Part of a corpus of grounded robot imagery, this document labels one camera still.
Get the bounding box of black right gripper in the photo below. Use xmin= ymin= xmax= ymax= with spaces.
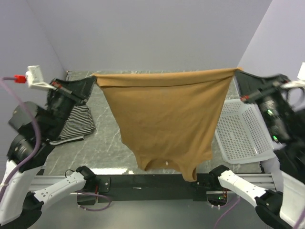
xmin=231 ymin=66 xmax=287 ymax=137

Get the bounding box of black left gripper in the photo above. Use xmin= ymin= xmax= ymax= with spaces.
xmin=47 ymin=74 xmax=98 ymax=137

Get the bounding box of purple striped tank top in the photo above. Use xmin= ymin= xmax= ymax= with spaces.
xmin=50 ymin=105 xmax=96 ymax=146

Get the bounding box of orange garment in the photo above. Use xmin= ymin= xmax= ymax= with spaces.
xmin=96 ymin=68 xmax=236 ymax=182

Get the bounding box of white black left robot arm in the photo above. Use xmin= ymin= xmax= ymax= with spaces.
xmin=0 ymin=76 xmax=97 ymax=229

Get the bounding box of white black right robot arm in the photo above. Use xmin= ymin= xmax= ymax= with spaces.
xmin=209 ymin=70 xmax=305 ymax=229

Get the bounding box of white plastic laundry basket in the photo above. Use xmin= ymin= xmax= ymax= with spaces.
xmin=215 ymin=99 xmax=275 ymax=164

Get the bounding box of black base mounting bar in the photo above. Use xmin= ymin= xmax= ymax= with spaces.
xmin=82 ymin=174 xmax=228 ymax=205

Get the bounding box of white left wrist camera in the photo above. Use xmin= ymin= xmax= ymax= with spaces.
xmin=13 ymin=65 xmax=55 ymax=91

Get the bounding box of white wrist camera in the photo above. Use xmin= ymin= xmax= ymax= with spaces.
xmin=13 ymin=65 xmax=55 ymax=91
xmin=281 ymin=62 xmax=305 ymax=89

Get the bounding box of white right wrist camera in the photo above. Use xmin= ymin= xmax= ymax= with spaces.
xmin=281 ymin=62 xmax=305 ymax=89

